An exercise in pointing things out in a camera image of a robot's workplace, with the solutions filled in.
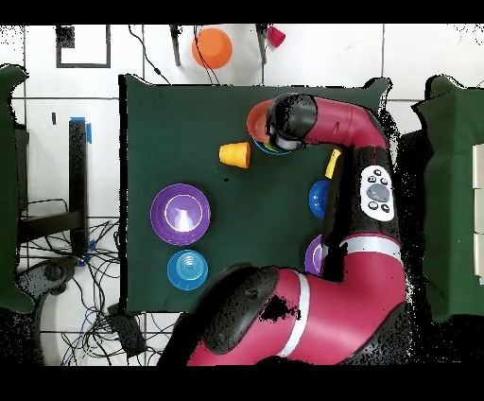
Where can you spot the orange plastic cup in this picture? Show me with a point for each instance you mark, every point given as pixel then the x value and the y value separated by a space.
pixel 234 155

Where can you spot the large light blue bowl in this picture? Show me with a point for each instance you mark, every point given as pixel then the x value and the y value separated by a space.
pixel 261 146

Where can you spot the purple plastic bowl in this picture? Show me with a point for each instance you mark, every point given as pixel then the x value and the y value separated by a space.
pixel 314 257
pixel 179 214

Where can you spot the dark blue plastic bowl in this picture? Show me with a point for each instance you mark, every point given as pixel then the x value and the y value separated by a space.
pixel 317 200

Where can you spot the orange-red plastic bowl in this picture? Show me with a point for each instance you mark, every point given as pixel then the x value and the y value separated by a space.
pixel 257 121

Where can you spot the yellow plastic cup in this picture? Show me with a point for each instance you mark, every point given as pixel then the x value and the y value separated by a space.
pixel 332 164

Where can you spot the red plastic cup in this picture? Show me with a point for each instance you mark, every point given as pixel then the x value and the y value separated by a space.
pixel 276 36

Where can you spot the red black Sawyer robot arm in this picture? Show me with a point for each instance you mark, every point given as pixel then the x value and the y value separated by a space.
pixel 340 302

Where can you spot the small light blue bowl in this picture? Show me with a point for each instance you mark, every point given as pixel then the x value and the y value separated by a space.
pixel 187 269

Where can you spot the dark green tablecloth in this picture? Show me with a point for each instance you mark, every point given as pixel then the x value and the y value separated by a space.
pixel 170 132

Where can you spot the orange round object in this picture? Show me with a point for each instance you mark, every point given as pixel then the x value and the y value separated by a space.
pixel 212 48

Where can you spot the black tripod leg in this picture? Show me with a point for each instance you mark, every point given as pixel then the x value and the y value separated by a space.
pixel 262 41
pixel 175 45

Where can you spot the black metal stand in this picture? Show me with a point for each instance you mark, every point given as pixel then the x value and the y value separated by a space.
pixel 77 170

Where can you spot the blue tape strip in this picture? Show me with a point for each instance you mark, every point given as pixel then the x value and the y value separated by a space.
pixel 89 132

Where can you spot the black power adapter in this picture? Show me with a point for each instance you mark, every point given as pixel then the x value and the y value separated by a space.
pixel 126 333

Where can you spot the black grey chair base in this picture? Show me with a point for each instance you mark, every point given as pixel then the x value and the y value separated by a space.
pixel 51 272

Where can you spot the small black object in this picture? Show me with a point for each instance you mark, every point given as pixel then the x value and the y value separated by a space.
pixel 54 118

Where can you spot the green cloth covered table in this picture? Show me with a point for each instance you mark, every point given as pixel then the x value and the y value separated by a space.
pixel 7 189
pixel 450 189

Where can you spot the white box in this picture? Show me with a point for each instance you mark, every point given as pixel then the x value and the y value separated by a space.
pixel 479 255

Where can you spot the black square floor frame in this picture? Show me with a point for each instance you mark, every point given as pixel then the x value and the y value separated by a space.
pixel 65 37

